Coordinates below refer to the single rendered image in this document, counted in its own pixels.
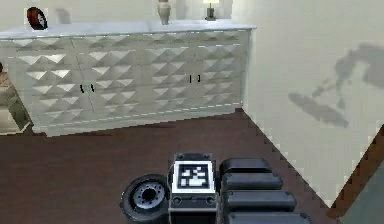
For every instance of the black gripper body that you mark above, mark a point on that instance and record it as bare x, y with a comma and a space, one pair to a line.
145, 198

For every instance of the white diamond-pattern sideboard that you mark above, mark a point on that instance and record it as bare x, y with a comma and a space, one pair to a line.
133, 76

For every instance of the beige wooden furniture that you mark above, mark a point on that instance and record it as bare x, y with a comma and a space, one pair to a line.
10, 106

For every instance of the beige vase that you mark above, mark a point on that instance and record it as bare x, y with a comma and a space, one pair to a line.
164, 11

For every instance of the red and black round object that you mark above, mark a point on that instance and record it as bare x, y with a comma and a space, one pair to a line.
36, 18

